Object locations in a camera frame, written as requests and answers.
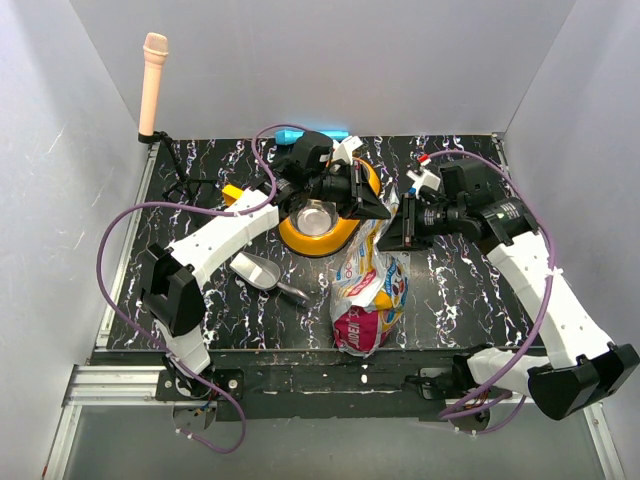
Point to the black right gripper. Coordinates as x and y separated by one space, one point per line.
404 233

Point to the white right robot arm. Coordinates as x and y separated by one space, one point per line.
567 362

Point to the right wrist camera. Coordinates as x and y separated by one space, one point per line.
466 181

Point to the silver metal scoop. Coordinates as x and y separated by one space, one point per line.
264 274

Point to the pink microphone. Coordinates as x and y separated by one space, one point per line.
155 51

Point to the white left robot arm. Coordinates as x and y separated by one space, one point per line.
174 276

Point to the yellow double pet bowl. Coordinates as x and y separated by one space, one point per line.
317 230

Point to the cyan flashlight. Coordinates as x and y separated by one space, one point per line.
288 137

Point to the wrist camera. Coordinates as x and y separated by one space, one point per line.
466 181
314 151

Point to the yellow toy brick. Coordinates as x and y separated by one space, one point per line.
231 194

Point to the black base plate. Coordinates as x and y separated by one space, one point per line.
309 384

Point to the pink white pet food bag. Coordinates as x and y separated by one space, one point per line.
368 293

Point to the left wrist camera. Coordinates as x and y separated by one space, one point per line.
314 151

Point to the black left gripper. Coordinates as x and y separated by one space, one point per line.
359 208

